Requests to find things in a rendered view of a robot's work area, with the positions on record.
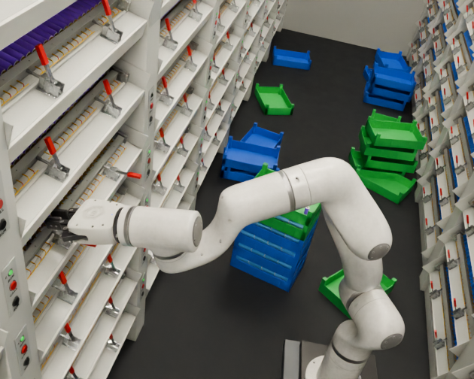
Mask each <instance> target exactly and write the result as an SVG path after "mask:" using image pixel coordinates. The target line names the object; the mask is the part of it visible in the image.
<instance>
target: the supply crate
mask: <svg viewBox="0 0 474 379"><path fill-rule="evenodd" d="M273 172H275V171H273V170H271V169H269V168H268V163H266V162H264V163H263V167H262V169H261V170H260V172H259V173H258V174H257V175H256V177H255V178H257V177H261V176H263V175H266V174H271V173H273ZM309 207H310V209H309V210H308V213H307V215H306V214H304V211H305V208H301V209H299V210H296V211H291V212H289V213H286V214H282V215H280V216H282V217H285V218H287V219H289V220H292V221H294V222H296V223H299V224H301V225H304V226H306V227H309V226H310V224H311V222H312V220H313V219H314V217H315V215H316V214H317V212H318V211H319V209H320V207H321V203H317V204H315V205H311V206H309Z"/></svg>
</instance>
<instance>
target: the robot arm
mask: <svg viewBox="0 0 474 379"><path fill-rule="evenodd" d="M317 203H321V208H322V211H323V215H324V219H325V221H326V223H327V226H328V229H329V231H330V234H331V235H332V238H333V240H334V243H335V245H336V248H337V250H338V252H339V255H340V258H341V261H342V267H343V271H344V274H345V275H344V278H343V279H342V280H341V282H340V284H339V295H340V298H341V300H342V303H343V305H344V306H345V308H346V310H347V312H348V313H349V315H350V316H351V319H352V320H346V321H344V322H342V323H341V324H340V325H339V326H338V328H337V329H336V331H335V333H334V335H333V338H332V340H331V342H330V345H329V347H328V348H327V351H326V353H325V355H324V356H319V357H317V358H315V359H313V360H312V361H311V362H310V363H309V364H308V366H307V369H306V370H305V379H361V376H360V373H361V372H362V370H363V368H364V366H365V364H366V362H367V360H368V358H369V356H370V355H371V353H372V351H373V350H385V349H389V348H392V347H396V346H397V345H398V344H399V343H400V342H401V341H402V339H403V336H404V333H405V325H404V322H403V319H402V317H401V315H400V313H399V311H398V310H397V309H396V307H395V306H394V304H393V302H392V301H391V300H390V299H389V297H388V296H387V294H386V292H385V291H384V290H383V288H382V287H381V285H380V283H381V279H382V275H383V265H382V257H383V256H385V255H386V254H387V253H388V251H389V250H390V248H391V245H392V234H391V230H390V227H389V225H388V223H387V221H386V219H385V217H384V215H383V213H382V212H381V210H380V209H379V207H378V206H377V204H376V203H375V201H374V199H373V198H372V197H371V195H370V194H369V192H368V190H367V189H366V188H365V186H364V185H363V182H362V181H361V179H360V178H359V176H358V175H357V173H356V171H355V170H354V169H353V168H352V167H351V166H350V165H349V164H348V163H347V162H345V161H344V160H341V159H338V158H334V157H325V158H320V159H315V160H312V161H309V162H305V163H303V164H299V165H295V166H293V167H289V168H286V169H283V170H280V171H276V172H273V173H271V174H266V175H263V176H261V177H257V178H254V179H252V180H247V181H245V182H242V183H238V184H236V185H233V186H230V187H228V188H226V189H225V190H224V191H223V192H222V193H221V194H220V198H219V202H218V206H217V212H216V214H215V217H214V219H213V220H212V221H211V223H210V224H209V225H208V227H206V228H205V229H204V230H203V231H202V217H201V215H200V213H199V212H198V211H192V210H181V209H172V208H153V207H144V206H134V205H124V204H120V203H118V202H111V201H106V200H101V199H87V200H86V201H85V202H84V203H83V204H82V205H81V206H80V207H79V208H69V209H68V210H66V209H57V208H54V209H53V211H52V212H51V215H52V216H48V217H47V218H46V220H45V221H44V222H45V223H46V226H47V228H48V229H55V230H62V240H63V241H64V242H67V241H73V242H74V243H78V244H93V245H103V244H116V243H121V244H122V245H123V246H128V247H143V248H146V249H148V250H150V251H151V252H152V254H153V257H154V259H155V262H156V264H157V266H158V268H159V269H160V270H161V271H163V272H165V273H168V274H175V273H180V272H183V271H188V270H190V269H193V268H196V267H199V266H201V265H204V264H207V263H209V262H211V261H213V260H215V259H216V258H218V257H219V256H221V255H222V254H223V253H224V252H225V251H226V250H227V249H228V248H229V247H230V245H231V244H232V243H233V242H234V240H235V239H236V237H237V236H238V234H239V233H240V231H241V230H243V228H244V227H246V226H248V225H250V224H252V223H257V222H260V221H262V220H267V219H269V218H272V217H277V216H279V215H282V214H286V213H289V212H291V211H296V210H299V209H301V208H305V207H308V206H311V205H315V204H317Z"/></svg>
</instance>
